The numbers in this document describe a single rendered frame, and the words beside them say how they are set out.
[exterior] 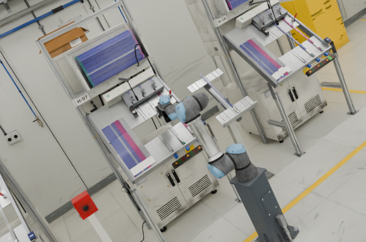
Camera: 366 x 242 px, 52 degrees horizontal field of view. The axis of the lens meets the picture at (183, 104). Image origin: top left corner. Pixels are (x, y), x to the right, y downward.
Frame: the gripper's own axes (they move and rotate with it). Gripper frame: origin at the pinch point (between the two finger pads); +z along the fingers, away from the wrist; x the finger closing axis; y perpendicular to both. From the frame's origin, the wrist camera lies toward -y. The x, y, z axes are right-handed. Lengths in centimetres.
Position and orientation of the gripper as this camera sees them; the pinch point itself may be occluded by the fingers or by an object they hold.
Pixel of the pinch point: (163, 117)
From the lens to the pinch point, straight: 300.4
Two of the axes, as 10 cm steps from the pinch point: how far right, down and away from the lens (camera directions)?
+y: -5.8, -7.7, 2.4
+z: -1.2, 3.8, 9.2
